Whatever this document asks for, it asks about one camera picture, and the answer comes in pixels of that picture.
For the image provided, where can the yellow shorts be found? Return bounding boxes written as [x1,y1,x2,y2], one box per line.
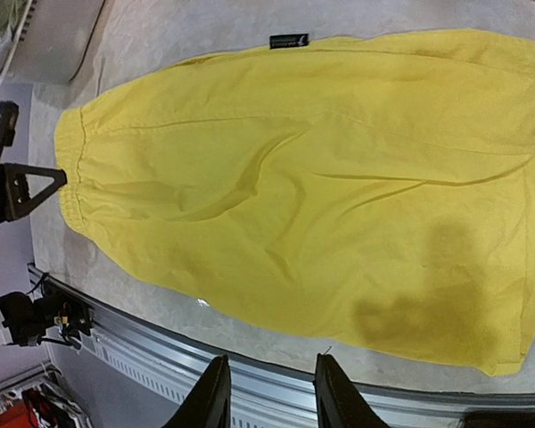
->
[55,29,535,375]

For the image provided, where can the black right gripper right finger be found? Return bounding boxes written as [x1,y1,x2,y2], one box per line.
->
[314,354,389,428]

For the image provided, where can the aluminium front rail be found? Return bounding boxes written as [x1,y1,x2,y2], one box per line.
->
[28,263,535,427]

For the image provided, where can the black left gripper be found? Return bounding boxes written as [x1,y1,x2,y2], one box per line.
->
[0,163,67,224]

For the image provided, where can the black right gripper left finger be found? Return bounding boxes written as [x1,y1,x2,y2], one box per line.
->
[167,355,231,428]

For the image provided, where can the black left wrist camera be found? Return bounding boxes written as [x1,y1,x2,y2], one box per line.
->
[0,101,19,147]

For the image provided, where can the green garment in basket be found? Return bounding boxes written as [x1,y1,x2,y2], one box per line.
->
[0,0,29,37]

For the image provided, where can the white plastic laundry basket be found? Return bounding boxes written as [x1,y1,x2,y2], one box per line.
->
[0,1,105,86]

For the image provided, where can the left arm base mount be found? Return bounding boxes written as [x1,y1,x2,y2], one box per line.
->
[0,292,93,350]

